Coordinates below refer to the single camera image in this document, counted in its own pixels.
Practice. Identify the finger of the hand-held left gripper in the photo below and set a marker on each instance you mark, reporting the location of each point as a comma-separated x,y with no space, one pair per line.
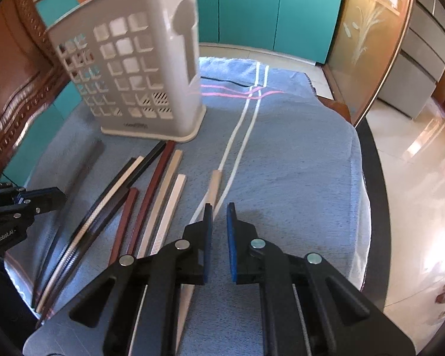
48,198
2,193

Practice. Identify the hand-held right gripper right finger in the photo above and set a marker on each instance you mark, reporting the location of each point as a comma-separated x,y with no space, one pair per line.
231,244

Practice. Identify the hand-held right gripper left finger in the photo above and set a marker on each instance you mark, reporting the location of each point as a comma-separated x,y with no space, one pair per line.
208,244

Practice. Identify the white chopstick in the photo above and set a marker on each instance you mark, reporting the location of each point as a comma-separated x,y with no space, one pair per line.
170,211

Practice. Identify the dark grey chopstick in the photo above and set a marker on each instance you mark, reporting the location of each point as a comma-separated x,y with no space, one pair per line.
91,163

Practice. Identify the thin light wooden chopstick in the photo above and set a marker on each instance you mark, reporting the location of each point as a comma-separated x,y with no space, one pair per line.
214,187

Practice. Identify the cream chopstick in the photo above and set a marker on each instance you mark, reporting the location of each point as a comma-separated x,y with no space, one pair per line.
107,196

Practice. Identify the beige chopstick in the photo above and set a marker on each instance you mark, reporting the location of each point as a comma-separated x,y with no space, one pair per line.
167,189

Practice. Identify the short red-brown chopstick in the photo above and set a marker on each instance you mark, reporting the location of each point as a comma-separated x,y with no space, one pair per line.
128,215

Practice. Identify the long red-brown chopstick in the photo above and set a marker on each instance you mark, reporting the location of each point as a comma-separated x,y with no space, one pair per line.
155,181

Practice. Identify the grey plastic utensil holder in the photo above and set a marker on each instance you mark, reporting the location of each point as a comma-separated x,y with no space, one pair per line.
159,81

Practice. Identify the wooden chair back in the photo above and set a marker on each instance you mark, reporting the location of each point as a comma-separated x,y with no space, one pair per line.
7,81

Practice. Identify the teal kitchen cabinets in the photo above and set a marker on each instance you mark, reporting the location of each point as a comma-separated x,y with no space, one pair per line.
244,7

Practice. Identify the etched glass sliding door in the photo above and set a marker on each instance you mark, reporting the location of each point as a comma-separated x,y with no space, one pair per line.
363,44

